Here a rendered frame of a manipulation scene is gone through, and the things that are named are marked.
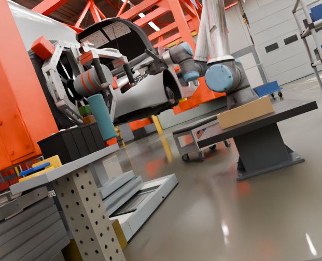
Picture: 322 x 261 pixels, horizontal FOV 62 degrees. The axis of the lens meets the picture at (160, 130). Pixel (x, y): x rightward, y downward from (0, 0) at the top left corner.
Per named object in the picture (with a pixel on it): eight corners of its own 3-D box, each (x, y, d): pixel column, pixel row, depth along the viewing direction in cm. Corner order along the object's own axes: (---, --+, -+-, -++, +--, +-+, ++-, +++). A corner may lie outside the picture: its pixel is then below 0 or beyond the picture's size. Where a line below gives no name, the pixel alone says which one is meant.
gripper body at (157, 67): (149, 75, 165) (166, 67, 160) (143, 62, 164) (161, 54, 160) (153, 75, 172) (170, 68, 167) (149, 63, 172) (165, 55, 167)
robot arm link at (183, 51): (192, 55, 153) (185, 39, 153) (172, 64, 157) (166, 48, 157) (196, 57, 161) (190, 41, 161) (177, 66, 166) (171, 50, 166)
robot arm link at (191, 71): (204, 76, 162) (196, 57, 162) (196, 77, 153) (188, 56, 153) (191, 82, 168) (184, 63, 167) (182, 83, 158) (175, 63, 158)
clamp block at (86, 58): (86, 66, 147) (83, 56, 147) (99, 58, 144) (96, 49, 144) (81, 65, 143) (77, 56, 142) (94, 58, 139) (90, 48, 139)
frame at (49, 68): (117, 121, 194) (90, 51, 192) (125, 118, 191) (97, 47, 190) (67, 135, 144) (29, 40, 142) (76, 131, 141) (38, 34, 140)
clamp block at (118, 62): (117, 69, 179) (114, 61, 178) (128, 63, 175) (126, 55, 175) (113, 68, 174) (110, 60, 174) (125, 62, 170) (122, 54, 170)
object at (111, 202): (105, 198, 203) (100, 186, 203) (144, 186, 189) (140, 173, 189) (58, 231, 157) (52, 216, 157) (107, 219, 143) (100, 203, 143)
